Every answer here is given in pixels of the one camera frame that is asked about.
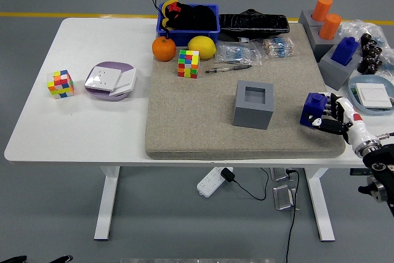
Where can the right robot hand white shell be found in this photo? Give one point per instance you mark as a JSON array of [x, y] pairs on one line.
[[354, 121]]

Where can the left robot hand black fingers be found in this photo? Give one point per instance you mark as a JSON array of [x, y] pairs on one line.
[[63, 258]]

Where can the blue seal stamp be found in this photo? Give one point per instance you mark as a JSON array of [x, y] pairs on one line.
[[312, 107], [344, 50]]

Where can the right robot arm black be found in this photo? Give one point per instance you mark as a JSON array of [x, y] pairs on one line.
[[381, 159]]

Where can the grey cube seal holder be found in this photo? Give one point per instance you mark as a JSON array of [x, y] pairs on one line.
[[335, 73], [250, 118]]

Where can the light blue plate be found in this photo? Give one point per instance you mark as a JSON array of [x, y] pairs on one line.
[[353, 86]]

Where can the black table control panel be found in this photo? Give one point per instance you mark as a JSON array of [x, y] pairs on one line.
[[357, 172]]

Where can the dark brown knob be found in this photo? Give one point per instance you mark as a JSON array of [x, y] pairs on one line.
[[366, 39], [375, 66], [364, 65], [373, 49]]

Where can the white table leg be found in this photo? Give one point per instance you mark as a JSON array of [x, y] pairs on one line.
[[106, 201], [320, 204]]

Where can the grey cube stamp holder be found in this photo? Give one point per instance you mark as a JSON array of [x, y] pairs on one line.
[[305, 18], [320, 46]]

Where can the crumpled clear plastic bag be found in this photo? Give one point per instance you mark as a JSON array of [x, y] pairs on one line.
[[354, 27]]

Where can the orange cylinder stamp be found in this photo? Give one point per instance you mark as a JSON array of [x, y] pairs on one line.
[[322, 7], [330, 26]]

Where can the clear bag of resistors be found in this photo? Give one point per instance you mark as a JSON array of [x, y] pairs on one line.
[[237, 53], [278, 46]]

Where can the grey ballpoint pen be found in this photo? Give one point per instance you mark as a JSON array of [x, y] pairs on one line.
[[234, 67]]

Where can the small white connector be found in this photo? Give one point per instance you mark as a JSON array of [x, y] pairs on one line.
[[243, 40]]

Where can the black power adapter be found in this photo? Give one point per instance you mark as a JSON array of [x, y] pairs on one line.
[[227, 174]]

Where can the black plastic-wrapped bar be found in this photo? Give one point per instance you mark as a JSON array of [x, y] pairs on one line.
[[252, 24]]

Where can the white power strip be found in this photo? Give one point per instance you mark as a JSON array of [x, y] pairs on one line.
[[209, 184]]

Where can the grey-brown mat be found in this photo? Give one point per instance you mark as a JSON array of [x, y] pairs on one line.
[[191, 115]]

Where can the yellow lemon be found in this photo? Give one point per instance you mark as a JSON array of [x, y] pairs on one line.
[[201, 47]]

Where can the colourful puzzle cube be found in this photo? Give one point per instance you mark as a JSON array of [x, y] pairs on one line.
[[61, 84], [188, 64]]

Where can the blue plastic bin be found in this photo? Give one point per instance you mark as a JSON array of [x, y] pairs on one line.
[[175, 35]]

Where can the purple plate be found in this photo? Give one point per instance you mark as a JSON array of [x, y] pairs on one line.
[[115, 64]]

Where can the orange fruit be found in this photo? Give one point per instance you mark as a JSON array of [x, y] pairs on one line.
[[163, 49]]

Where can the white wall switch panel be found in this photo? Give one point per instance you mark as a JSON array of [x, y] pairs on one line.
[[127, 79], [374, 95]]

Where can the clear metal floor bracket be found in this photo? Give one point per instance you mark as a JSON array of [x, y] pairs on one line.
[[283, 198], [279, 174]]

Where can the white wall socket panel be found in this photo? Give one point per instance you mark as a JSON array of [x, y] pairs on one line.
[[103, 79]]

